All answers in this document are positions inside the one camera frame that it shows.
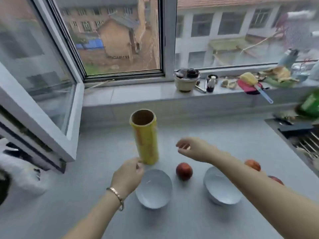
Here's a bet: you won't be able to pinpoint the person's left hand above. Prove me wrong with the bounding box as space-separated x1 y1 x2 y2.
110 157 145 200

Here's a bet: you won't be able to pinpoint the person's right hand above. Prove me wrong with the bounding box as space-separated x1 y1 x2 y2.
176 137 220 164

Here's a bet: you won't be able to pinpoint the white bowl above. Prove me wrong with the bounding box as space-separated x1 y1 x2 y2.
135 169 173 210
203 166 243 206

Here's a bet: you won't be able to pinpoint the yellow plastic wrap roll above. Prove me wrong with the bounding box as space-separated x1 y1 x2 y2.
129 109 160 165

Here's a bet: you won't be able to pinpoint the person's left forearm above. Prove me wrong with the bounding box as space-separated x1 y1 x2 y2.
62 190 123 239

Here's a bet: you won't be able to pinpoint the person's right forearm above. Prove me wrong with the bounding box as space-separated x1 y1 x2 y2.
210 151 319 239

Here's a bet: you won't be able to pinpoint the metal kitchen tool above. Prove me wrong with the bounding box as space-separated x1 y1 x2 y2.
195 81 208 94

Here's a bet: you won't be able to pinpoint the black spray bottle white cap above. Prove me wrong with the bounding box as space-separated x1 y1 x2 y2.
206 76 216 93

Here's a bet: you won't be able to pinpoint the beige ceramic pot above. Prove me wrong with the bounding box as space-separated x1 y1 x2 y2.
174 68 201 92

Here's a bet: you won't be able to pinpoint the pink cloth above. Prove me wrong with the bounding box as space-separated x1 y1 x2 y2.
237 79 269 95

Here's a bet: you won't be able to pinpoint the steel sink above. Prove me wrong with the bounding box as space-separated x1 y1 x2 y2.
265 117 319 178

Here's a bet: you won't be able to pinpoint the white open window sash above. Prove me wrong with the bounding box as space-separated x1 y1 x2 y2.
0 0 85 163

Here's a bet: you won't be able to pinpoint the dark blue sink tray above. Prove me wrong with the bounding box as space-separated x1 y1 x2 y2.
278 122 314 140

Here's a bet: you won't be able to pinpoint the white appliance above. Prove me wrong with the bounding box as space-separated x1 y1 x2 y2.
0 138 48 197

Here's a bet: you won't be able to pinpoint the green plastic basket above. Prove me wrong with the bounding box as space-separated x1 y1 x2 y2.
264 74 299 88

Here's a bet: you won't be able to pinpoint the dry corn husks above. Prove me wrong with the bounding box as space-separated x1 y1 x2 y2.
259 66 292 82

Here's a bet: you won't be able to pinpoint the green bag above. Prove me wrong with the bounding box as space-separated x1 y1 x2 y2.
295 89 319 119

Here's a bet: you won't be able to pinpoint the black rounded object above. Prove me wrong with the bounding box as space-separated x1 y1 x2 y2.
0 169 12 206

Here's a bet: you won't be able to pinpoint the blue bottle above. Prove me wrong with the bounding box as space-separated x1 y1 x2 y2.
278 48 299 69

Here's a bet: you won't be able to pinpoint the silver link bracelet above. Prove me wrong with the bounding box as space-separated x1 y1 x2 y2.
106 187 124 211

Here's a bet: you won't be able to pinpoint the yellow sponge brush blue handle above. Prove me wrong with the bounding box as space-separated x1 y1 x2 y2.
239 72 274 104

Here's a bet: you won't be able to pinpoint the white fixed window frame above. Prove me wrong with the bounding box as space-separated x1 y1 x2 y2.
47 0 319 84

